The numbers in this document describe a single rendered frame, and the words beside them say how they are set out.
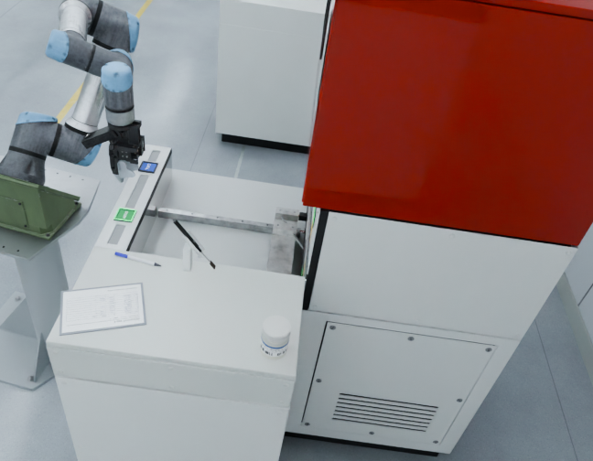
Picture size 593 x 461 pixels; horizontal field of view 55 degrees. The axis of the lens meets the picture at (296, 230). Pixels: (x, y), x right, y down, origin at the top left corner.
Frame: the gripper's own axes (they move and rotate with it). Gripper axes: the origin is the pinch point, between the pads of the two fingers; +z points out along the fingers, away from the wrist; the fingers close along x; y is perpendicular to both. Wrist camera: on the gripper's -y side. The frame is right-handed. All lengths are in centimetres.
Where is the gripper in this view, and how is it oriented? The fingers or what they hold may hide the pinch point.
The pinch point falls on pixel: (119, 177)
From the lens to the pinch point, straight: 176.2
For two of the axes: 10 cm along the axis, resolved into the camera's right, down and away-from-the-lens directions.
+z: -1.2, 7.4, 6.6
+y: 9.9, 1.5, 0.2
